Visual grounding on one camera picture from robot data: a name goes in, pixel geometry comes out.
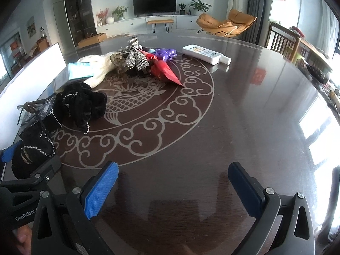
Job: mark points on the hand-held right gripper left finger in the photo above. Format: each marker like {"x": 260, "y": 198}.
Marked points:
{"x": 101, "y": 191}

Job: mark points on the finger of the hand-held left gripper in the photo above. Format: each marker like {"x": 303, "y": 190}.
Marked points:
{"x": 39, "y": 171}
{"x": 6, "y": 154}

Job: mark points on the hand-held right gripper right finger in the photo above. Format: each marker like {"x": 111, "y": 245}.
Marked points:
{"x": 244, "y": 191}

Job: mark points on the black knitted pouch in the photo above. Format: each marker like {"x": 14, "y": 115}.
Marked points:
{"x": 32, "y": 143}

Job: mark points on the white storage box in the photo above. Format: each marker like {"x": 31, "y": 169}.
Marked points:
{"x": 34, "y": 66}

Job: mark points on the blue white medicine box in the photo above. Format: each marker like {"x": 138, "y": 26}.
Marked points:
{"x": 79, "y": 70}

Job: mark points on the dark patterned wooden desktop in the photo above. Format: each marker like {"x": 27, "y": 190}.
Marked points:
{"x": 212, "y": 111}

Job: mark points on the person's left hand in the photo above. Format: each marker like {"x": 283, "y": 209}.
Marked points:
{"x": 24, "y": 235}

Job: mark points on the brown-framed glasses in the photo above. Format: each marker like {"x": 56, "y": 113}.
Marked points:
{"x": 26, "y": 106}

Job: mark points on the black box clear lid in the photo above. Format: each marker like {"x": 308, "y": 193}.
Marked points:
{"x": 50, "y": 119}

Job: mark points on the black knitted scarf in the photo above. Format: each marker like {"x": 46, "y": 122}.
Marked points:
{"x": 85, "y": 106}

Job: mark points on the cream knitted cloth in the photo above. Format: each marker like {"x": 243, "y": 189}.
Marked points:
{"x": 101, "y": 67}

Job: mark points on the brown hair claw clip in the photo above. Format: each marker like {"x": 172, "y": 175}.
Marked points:
{"x": 118, "y": 61}

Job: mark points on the red packet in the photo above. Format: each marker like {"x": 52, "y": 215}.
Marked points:
{"x": 164, "y": 73}

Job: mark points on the silver rhinestone bow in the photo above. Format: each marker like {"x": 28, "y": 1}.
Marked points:
{"x": 135, "y": 57}

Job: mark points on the cardboard box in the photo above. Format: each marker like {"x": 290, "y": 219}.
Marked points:
{"x": 91, "y": 39}

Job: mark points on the white lotion bottle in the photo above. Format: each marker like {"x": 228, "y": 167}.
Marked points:
{"x": 205, "y": 54}

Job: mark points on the purple plastic toy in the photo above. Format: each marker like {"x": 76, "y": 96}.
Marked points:
{"x": 164, "y": 53}

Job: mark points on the cluttered wooden sideboard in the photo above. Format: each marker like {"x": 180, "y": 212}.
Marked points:
{"x": 313, "y": 55}

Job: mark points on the dark display cabinet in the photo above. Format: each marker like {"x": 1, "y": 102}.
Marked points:
{"x": 79, "y": 10}

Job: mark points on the dark wooden chair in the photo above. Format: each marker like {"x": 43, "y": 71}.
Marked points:
{"x": 281, "y": 32}

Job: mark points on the white round vase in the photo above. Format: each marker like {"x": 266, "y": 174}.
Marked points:
{"x": 109, "y": 20}

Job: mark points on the white television cabinet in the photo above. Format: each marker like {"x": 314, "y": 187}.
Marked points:
{"x": 127, "y": 25}

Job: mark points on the red flower arrangement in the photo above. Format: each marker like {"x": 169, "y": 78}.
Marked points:
{"x": 101, "y": 14}

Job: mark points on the orange lounge chair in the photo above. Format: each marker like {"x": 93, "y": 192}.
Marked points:
{"x": 233, "y": 22}

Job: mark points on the bushy green potted plant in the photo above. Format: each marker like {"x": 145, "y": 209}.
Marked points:
{"x": 119, "y": 12}

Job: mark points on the wooden bench hairpin legs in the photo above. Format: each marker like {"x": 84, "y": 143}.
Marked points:
{"x": 159, "y": 21}

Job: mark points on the grey curtain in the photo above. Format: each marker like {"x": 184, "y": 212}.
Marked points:
{"x": 259, "y": 5}

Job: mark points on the large leafy potted plant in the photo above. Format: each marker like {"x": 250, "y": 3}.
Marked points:
{"x": 199, "y": 5}

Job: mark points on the small potted plant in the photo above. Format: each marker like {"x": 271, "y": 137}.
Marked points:
{"x": 182, "y": 8}

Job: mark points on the black television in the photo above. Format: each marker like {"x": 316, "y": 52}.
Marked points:
{"x": 154, "y": 3}

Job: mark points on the framed wall picture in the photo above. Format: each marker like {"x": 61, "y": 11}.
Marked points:
{"x": 31, "y": 27}

